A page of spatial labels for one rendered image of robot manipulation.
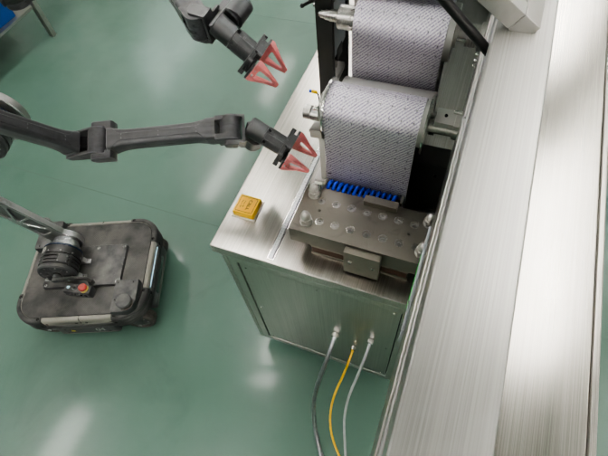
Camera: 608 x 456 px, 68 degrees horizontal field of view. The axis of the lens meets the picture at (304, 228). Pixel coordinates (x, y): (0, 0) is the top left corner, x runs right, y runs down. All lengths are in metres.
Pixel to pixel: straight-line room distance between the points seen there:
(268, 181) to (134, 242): 1.03
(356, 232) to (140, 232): 1.40
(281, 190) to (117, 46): 2.77
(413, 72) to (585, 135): 0.52
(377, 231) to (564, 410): 0.69
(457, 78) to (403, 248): 0.86
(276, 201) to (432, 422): 1.12
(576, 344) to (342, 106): 0.72
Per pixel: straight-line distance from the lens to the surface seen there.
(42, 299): 2.43
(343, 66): 1.64
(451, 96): 1.79
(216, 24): 1.18
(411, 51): 1.26
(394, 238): 1.21
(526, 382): 0.68
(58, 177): 3.21
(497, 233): 0.51
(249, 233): 1.40
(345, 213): 1.25
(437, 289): 0.46
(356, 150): 1.20
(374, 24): 1.26
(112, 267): 2.30
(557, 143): 0.93
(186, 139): 1.28
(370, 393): 2.11
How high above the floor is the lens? 2.06
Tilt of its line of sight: 57 degrees down
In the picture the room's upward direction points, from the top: 9 degrees counter-clockwise
